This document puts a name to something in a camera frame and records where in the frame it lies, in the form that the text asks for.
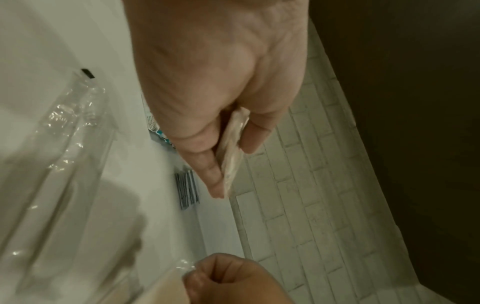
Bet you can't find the pile of mixed clear packets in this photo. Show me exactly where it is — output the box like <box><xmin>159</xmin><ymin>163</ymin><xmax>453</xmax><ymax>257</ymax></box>
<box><xmin>0</xmin><ymin>68</ymin><xmax>151</xmax><ymax>304</ymax></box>

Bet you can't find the white table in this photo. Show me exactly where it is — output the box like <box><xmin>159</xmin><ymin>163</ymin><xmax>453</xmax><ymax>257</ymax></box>
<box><xmin>0</xmin><ymin>0</ymin><xmax>247</xmax><ymax>304</ymax></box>

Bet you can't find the person's right hand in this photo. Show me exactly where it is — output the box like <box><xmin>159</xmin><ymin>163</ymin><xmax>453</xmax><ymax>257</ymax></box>
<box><xmin>181</xmin><ymin>252</ymin><xmax>297</xmax><ymax>304</ymax></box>

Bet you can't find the row of teal wipes packets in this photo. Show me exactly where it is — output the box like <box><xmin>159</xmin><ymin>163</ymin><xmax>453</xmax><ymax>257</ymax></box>
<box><xmin>141</xmin><ymin>95</ymin><xmax>177</xmax><ymax>150</ymax></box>

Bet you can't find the person's left hand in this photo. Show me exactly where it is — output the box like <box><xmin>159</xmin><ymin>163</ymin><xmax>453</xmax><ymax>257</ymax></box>
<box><xmin>121</xmin><ymin>0</ymin><xmax>311</xmax><ymax>199</ymax></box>

